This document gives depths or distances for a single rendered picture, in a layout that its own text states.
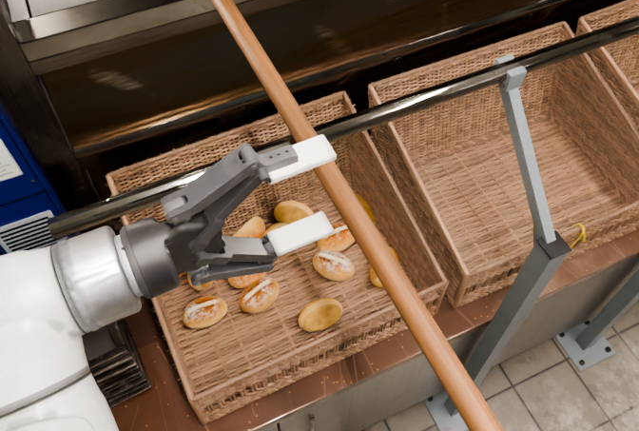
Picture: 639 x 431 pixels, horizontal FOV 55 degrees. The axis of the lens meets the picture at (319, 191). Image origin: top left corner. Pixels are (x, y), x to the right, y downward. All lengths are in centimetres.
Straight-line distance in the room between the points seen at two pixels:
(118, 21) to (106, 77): 13
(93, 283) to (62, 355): 7
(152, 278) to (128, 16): 62
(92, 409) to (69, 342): 6
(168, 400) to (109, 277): 79
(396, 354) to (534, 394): 76
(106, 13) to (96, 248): 61
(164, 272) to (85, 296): 7
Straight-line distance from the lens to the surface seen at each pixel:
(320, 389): 132
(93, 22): 111
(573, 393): 207
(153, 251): 58
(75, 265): 58
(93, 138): 124
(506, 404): 199
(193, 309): 134
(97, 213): 85
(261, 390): 128
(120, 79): 120
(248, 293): 134
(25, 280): 59
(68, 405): 60
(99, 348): 120
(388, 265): 72
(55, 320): 59
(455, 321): 140
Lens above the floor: 184
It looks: 55 degrees down
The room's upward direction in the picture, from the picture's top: straight up
